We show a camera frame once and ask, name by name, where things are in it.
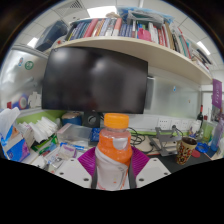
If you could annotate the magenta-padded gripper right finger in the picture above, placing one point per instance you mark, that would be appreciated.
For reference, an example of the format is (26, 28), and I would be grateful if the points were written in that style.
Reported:
(140, 163)

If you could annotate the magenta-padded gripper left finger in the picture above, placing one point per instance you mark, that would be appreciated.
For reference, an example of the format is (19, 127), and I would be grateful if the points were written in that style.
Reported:
(85, 163)

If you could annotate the white wall sockets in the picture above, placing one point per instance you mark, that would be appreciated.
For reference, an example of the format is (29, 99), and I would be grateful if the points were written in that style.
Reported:
(173, 123)

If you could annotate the ceiling light panels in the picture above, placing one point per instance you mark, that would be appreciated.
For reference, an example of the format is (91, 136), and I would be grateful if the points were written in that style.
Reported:
(101, 11)

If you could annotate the white folded tissue stack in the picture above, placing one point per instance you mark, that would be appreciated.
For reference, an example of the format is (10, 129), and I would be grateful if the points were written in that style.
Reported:
(40, 130)

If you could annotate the small blue device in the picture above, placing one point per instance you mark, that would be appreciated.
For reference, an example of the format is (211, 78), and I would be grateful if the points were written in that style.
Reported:
(94, 135)

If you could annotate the purple hanging banner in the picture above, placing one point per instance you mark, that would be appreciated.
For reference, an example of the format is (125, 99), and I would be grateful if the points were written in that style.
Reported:
(217, 93)

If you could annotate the blue tissue box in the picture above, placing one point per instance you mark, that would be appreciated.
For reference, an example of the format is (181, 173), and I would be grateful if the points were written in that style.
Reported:
(15, 148)

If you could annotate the orange-capped drink bottle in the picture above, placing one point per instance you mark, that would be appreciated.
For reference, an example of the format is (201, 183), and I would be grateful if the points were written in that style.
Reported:
(113, 150)

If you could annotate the floral patterned cup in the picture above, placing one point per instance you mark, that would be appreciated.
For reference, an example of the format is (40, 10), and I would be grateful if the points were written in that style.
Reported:
(185, 153)

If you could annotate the black computer monitor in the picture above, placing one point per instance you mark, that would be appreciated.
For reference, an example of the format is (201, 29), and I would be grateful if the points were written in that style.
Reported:
(93, 80)

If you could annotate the grey metal laptop stand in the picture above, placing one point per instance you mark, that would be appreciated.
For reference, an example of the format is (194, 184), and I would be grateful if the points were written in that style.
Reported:
(163, 140)

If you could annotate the clear plastic box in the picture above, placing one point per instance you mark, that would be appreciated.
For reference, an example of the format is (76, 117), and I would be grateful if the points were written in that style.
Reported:
(75, 131)

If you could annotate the flat round red coaster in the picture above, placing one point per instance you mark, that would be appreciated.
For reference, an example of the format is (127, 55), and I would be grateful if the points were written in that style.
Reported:
(196, 154)

